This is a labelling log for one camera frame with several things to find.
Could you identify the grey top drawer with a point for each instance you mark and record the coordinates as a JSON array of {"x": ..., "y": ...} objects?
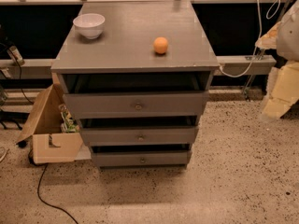
[{"x": 134, "y": 105}]

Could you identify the grey drawer cabinet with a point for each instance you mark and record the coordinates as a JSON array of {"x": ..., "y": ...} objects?
[{"x": 123, "y": 60}]

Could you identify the grey drawer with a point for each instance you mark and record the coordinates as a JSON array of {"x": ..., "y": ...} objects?
[
  {"x": 143, "y": 136},
  {"x": 134, "y": 105},
  {"x": 141, "y": 158}
]

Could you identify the metal stand pole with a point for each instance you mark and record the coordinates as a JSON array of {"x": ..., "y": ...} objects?
[{"x": 247, "y": 86}]

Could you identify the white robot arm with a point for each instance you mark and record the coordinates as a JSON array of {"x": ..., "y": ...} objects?
[{"x": 288, "y": 35}]

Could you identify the cardboard box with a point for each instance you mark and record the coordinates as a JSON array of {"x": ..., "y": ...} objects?
[{"x": 43, "y": 131}]

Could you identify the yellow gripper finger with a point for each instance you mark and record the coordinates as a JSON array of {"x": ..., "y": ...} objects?
[
  {"x": 269, "y": 40},
  {"x": 282, "y": 91}
]

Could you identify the grey bottom drawer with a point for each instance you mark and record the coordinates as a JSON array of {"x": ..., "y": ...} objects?
[{"x": 141, "y": 158}]

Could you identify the green packet in box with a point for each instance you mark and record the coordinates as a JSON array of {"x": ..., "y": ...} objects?
[{"x": 69, "y": 125}]

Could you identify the grey middle drawer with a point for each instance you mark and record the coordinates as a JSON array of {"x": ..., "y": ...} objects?
[{"x": 143, "y": 136}]

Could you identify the white bowl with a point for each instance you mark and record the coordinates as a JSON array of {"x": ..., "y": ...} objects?
[{"x": 89, "y": 25}]

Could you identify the orange fruit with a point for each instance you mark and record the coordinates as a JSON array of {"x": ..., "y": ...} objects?
[{"x": 160, "y": 45}]

